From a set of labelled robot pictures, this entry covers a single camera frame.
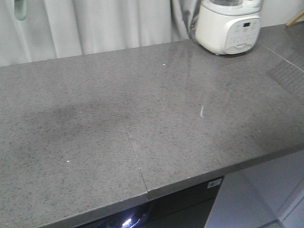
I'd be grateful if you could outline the black disinfection cabinet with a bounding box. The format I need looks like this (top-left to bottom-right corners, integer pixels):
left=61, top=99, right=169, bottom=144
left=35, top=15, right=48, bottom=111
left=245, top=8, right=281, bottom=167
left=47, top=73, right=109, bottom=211
left=81, top=176, right=224, bottom=228

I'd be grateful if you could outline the white plastic spoon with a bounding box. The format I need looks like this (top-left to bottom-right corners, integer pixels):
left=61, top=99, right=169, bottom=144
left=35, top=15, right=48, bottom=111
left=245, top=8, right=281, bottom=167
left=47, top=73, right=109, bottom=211
left=14, top=0, right=27, bottom=21

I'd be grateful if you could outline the white rice cooker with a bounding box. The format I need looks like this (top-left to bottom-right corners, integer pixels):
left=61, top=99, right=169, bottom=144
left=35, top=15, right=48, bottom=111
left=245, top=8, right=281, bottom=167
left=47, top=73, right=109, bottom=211
left=195, top=0, right=262, bottom=55

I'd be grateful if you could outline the grey cabinet door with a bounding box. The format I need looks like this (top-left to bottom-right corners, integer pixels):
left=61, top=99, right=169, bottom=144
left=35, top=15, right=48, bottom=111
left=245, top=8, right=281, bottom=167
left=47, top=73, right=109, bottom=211
left=206, top=151, right=304, bottom=228

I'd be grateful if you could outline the wooden stick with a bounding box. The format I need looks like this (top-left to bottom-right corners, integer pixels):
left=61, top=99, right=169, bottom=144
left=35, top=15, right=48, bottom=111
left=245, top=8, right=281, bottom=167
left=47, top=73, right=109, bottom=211
left=286, top=10, right=304, bottom=28

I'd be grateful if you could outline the white QR sticker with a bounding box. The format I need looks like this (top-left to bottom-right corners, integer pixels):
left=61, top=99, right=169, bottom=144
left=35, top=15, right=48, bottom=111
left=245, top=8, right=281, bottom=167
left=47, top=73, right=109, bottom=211
left=207, top=178, right=222, bottom=189

